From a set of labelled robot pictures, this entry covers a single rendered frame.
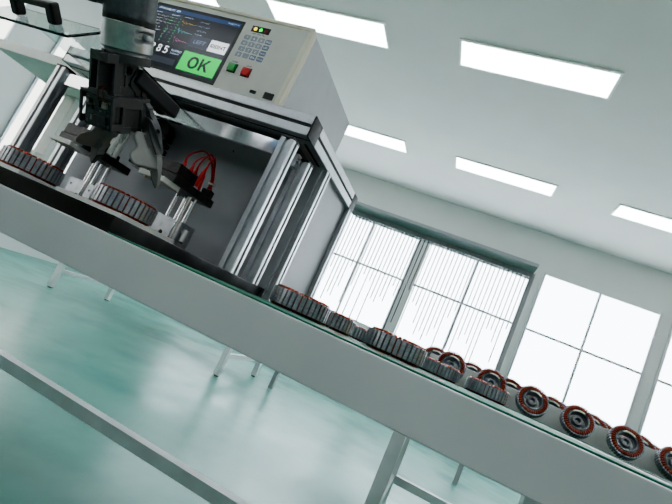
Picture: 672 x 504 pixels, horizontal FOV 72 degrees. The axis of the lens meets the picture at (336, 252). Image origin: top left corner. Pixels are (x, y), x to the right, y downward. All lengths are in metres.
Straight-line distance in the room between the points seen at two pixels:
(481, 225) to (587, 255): 1.53
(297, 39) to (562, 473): 0.94
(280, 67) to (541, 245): 6.64
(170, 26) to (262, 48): 0.26
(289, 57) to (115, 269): 0.68
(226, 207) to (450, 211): 6.55
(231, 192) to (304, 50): 0.35
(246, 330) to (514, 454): 0.25
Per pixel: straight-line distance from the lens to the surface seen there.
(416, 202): 7.59
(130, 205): 0.86
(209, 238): 1.10
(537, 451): 0.42
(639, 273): 7.70
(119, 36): 0.82
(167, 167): 0.95
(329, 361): 0.42
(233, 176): 1.13
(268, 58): 1.10
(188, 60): 1.19
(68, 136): 1.13
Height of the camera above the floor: 0.75
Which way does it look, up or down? 9 degrees up
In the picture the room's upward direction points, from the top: 24 degrees clockwise
